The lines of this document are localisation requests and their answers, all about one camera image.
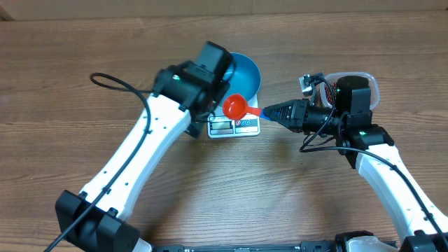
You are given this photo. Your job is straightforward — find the orange scoop with blue handle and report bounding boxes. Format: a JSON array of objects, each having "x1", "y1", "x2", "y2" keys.
[{"x1": 222, "y1": 94, "x2": 270, "y2": 120}]

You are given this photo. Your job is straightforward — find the clear plastic container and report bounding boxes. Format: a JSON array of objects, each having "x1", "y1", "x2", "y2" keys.
[{"x1": 319, "y1": 71, "x2": 380, "y2": 110}]

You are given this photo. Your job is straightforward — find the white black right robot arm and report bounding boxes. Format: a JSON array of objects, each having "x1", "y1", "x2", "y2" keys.
[{"x1": 261, "y1": 73, "x2": 447, "y2": 251}]

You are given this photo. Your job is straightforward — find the blue bowl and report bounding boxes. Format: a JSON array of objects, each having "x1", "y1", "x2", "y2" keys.
[{"x1": 223, "y1": 52, "x2": 261, "y2": 101}]

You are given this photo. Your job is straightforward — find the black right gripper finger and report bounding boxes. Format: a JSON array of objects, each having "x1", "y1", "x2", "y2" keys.
[
  {"x1": 270, "y1": 114, "x2": 302, "y2": 133},
  {"x1": 262, "y1": 99, "x2": 299, "y2": 119}
]

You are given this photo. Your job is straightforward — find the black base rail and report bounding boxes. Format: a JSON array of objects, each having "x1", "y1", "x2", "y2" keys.
[{"x1": 153, "y1": 240, "x2": 343, "y2": 252}]

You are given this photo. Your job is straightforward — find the white digital kitchen scale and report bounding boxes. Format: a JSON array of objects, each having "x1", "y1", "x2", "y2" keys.
[{"x1": 206, "y1": 106, "x2": 260, "y2": 139}]

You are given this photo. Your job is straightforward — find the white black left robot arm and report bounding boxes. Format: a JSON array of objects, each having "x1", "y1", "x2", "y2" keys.
[{"x1": 47, "y1": 41, "x2": 236, "y2": 251}]

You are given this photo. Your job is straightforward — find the red beans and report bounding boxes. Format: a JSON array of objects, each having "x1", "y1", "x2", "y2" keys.
[{"x1": 324, "y1": 83, "x2": 338, "y2": 107}]

